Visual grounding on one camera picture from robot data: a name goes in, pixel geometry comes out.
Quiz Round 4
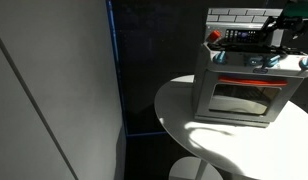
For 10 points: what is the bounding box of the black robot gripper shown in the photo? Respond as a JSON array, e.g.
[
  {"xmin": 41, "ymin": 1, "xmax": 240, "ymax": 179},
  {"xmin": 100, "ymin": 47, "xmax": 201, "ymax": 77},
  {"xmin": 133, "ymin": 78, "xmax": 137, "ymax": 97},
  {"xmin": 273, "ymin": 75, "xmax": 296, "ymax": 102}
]
[{"xmin": 261, "ymin": 0, "xmax": 308, "ymax": 38}]

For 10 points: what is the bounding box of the blue stove knob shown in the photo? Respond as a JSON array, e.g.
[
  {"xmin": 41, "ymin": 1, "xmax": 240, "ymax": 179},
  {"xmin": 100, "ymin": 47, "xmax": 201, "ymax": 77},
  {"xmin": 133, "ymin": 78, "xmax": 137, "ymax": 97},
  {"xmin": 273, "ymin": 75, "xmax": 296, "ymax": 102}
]
[
  {"xmin": 245, "ymin": 56, "xmax": 263, "ymax": 66},
  {"xmin": 213, "ymin": 51, "xmax": 225, "ymax": 64},
  {"xmin": 264, "ymin": 55, "xmax": 280, "ymax": 67},
  {"xmin": 299, "ymin": 57, "xmax": 308, "ymax": 70}
]

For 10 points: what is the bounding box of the black control panel display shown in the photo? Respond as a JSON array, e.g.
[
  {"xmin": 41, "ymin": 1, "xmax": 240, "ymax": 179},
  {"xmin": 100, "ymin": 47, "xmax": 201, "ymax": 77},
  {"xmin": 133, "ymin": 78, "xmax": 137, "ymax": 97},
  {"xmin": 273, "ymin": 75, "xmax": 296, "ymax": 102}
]
[{"xmin": 225, "ymin": 29, "xmax": 260, "ymax": 43}]

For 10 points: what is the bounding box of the blue stove knob far right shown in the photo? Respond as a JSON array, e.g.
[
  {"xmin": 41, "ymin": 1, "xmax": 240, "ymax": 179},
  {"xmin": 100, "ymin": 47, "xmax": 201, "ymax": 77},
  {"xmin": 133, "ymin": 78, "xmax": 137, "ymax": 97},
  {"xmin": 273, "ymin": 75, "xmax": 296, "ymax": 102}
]
[{"xmin": 299, "ymin": 57, "xmax": 308, "ymax": 70}]

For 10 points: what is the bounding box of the red round stove knob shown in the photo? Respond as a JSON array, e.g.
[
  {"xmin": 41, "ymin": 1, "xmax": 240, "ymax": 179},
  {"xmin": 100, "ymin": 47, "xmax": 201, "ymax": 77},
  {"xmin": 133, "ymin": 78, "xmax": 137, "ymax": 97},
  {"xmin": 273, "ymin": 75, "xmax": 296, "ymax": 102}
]
[{"xmin": 208, "ymin": 30, "xmax": 221, "ymax": 42}]

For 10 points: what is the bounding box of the grey toy stove oven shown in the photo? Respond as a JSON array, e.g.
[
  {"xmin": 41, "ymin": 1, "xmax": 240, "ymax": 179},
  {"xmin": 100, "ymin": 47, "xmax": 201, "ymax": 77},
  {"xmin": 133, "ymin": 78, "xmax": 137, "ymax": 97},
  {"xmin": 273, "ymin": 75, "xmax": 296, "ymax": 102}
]
[{"xmin": 192, "ymin": 8, "xmax": 308, "ymax": 127}]

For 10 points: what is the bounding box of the blue stove knob far left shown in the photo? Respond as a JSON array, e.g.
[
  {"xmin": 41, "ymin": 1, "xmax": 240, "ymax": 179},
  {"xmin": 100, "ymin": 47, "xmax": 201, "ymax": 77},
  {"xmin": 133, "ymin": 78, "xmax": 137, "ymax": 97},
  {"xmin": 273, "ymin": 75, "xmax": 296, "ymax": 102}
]
[{"xmin": 213, "ymin": 51, "xmax": 225, "ymax": 64}]

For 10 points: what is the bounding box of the round white table base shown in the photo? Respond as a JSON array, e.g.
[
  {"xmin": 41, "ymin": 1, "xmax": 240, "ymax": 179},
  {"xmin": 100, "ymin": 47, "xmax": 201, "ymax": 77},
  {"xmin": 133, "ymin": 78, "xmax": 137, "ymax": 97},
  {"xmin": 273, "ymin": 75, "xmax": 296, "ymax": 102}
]
[{"xmin": 168, "ymin": 156, "xmax": 223, "ymax": 180}]

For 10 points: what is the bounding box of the red oven door handle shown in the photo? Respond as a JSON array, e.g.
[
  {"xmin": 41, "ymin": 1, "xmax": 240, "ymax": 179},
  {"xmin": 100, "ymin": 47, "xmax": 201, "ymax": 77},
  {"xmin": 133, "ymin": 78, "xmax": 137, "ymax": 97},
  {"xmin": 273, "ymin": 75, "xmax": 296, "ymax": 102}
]
[{"xmin": 218, "ymin": 76, "xmax": 288, "ymax": 86}]

